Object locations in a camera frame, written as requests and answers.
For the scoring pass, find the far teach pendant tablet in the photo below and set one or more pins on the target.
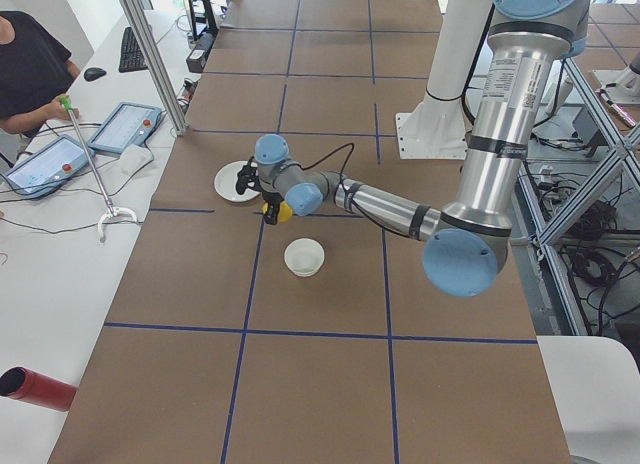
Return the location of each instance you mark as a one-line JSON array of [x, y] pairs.
[[129, 124]]

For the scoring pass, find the black box device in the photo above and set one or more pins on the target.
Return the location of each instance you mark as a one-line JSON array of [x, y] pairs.
[[197, 58]]

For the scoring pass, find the near teach pendant tablet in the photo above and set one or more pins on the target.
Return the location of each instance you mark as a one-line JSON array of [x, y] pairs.
[[47, 169]]

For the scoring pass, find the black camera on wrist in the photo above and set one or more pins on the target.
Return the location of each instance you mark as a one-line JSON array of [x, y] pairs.
[[247, 178]]

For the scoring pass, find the aluminium frame right side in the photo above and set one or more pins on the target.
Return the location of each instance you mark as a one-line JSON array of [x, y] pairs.
[[581, 189]]

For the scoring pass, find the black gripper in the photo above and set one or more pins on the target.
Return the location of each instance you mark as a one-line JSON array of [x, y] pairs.
[[270, 201]]

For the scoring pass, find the white round plate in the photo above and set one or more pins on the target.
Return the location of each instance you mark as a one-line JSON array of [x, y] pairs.
[[225, 183]]

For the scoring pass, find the white bowl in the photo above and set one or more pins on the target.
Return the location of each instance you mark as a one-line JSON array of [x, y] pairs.
[[304, 257]]

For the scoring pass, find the aluminium frame post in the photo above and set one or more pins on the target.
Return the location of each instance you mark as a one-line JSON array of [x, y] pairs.
[[135, 15]]

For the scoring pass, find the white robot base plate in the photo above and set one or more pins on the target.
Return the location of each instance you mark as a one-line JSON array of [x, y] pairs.
[[431, 136]]

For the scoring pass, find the yellow lemon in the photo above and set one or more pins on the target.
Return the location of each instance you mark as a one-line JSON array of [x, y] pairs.
[[285, 212]]

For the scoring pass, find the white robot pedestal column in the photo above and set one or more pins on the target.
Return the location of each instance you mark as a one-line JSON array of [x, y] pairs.
[[461, 31]]

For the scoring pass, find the brown paper table cover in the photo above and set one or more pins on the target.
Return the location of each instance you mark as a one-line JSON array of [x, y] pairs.
[[214, 352]]

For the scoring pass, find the red cylinder tube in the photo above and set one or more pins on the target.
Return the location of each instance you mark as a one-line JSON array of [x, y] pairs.
[[31, 387]]

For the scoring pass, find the black computer mouse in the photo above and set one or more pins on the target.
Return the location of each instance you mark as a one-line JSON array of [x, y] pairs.
[[93, 73]]

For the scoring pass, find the black keyboard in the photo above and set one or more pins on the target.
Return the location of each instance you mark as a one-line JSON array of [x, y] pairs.
[[131, 56]]

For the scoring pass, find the white cloth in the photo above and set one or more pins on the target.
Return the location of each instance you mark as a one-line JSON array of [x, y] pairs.
[[133, 159]]

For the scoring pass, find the teach pendant tablet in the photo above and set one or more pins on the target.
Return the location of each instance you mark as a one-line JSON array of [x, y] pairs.
[[129, 124], [47, 169]]

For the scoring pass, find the person in black shirt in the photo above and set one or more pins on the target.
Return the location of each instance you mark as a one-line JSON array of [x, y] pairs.
[[36, 71]]

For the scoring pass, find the reacher grabber tool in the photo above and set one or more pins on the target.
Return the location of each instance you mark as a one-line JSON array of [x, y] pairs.
[[112, 212]]

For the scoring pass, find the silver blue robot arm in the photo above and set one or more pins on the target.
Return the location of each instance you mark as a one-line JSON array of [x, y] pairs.
[[488, 76]]

